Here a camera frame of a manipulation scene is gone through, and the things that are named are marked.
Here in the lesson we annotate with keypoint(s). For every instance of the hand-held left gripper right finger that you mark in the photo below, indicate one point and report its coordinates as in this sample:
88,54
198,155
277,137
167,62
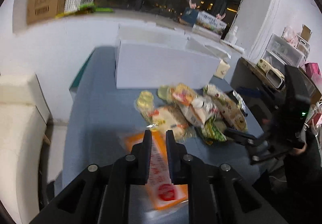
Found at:
169,144

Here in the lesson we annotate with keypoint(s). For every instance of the person's right forearm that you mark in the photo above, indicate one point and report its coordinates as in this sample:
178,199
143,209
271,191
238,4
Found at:
304,176

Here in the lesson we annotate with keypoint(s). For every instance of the white plastic bottle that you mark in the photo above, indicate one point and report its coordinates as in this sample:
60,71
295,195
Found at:
232,34

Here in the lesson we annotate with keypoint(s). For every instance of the cream toaster appliance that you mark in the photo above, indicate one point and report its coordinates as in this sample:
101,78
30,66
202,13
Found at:
271,74

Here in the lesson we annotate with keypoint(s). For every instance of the pink hand fan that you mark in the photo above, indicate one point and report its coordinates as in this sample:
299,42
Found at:
221,16
193,4

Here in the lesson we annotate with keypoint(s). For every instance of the clear plastic storage drawers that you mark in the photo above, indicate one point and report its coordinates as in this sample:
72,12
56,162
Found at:
284,51

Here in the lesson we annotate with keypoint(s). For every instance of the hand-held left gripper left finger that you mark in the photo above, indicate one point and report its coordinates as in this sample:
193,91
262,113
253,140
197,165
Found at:
148,144

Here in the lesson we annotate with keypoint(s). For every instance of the pink box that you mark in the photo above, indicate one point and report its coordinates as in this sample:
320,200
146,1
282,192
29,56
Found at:
314,70

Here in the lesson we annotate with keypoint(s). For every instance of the heap of assorted snack packets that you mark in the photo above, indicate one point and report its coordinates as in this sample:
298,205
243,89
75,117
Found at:
198,110

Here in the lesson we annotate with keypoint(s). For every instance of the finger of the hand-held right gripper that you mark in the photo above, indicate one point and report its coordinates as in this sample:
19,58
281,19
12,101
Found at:
249,91
239,136

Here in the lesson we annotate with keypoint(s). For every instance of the pile of green sachets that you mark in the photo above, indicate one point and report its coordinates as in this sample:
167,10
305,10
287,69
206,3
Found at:
88,9

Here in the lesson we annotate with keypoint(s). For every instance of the orange snack packet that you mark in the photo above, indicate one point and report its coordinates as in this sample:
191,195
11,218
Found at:
166,191

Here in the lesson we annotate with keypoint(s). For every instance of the blue-grey tablecloth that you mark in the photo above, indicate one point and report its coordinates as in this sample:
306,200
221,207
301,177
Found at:
100,118

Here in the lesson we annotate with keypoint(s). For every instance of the person's right hand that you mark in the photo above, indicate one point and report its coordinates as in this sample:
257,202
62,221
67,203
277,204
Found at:
299,149

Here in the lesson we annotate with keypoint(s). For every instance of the dark stone counter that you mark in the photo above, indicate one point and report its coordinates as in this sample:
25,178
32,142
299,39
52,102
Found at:
246,73

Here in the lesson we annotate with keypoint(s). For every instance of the printed landscape box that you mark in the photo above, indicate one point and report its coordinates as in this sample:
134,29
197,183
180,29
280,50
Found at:
206,21

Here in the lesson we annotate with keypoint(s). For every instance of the white cardboard box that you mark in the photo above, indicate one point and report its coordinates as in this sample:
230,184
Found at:
161,68

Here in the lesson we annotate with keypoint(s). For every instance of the beige tissue pack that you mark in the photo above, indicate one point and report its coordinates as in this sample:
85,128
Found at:
223,69

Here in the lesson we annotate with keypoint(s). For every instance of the cream sofa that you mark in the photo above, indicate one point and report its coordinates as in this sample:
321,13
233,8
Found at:
17,123

